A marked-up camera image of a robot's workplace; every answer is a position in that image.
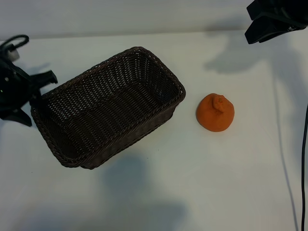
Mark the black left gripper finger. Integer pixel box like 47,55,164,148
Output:
0,108,32,127
30,88,49,114

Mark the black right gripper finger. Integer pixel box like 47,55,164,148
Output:
261,24,306,44
244,18,275,44

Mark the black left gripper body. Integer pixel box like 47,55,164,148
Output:
0,57,58,114

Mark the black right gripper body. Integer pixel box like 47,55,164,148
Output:
246,0,308,27

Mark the dark brown wicker basket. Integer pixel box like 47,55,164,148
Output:
30,46,187,170

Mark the orange fruit with knob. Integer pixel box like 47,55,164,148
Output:
196,93,235,132

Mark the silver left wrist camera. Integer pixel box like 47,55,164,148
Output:
8,49,20,61

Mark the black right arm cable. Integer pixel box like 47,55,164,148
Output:
300,103,308,231

